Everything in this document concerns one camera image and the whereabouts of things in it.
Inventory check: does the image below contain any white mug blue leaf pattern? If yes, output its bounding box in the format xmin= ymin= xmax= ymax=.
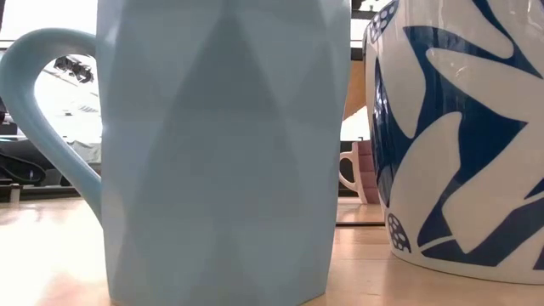
xmin=363 ymin=0 xmax=544 ymax=285

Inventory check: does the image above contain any wooden shelf black metal frame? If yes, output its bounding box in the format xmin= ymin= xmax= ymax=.
xmin=335 ymin=0 xmax=400 ymax=227

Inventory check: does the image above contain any black ceiling camera rig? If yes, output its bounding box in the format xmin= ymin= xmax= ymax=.
xmin=53 ymin=54 xmax=94 ymax=84

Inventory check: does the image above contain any black curved cable bundle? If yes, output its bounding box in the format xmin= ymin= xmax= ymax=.
xmin=0 ymin=150 xmax=48 ymax=186

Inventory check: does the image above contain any black aluminium table frame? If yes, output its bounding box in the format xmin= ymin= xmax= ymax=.
xmin=0 ymin=184 xmax=84 ymax=201

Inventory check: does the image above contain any purple ribbed mug white handle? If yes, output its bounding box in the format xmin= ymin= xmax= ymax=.
xmin=338 ymin=139 xmax=382 ymax=205

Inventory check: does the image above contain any light blue faceted mug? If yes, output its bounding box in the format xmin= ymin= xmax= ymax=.
xmin=0 ymin=0 xmax=353 ymax=306

